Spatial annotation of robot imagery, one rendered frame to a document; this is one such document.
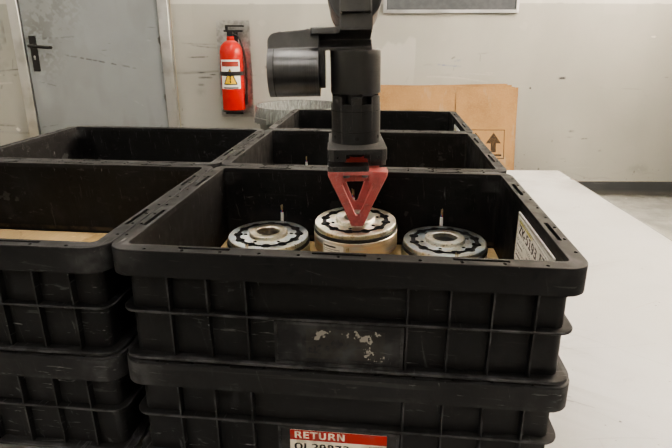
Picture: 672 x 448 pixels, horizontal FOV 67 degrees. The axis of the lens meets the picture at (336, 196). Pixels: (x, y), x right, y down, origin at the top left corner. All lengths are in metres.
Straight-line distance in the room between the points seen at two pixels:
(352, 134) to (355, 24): 0.12
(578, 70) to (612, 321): 3.20
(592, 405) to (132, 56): 3.58
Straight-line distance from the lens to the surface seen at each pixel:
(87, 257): 0.49
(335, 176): 0.57
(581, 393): 0.71
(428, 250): 0.62
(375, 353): 0.46
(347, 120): 0.58
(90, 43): 4.00
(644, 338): 0.85
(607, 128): 4.13
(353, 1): 0.56
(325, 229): 0.61
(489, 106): 3.62
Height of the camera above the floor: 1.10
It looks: 17 degrees down
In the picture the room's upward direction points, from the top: straight up
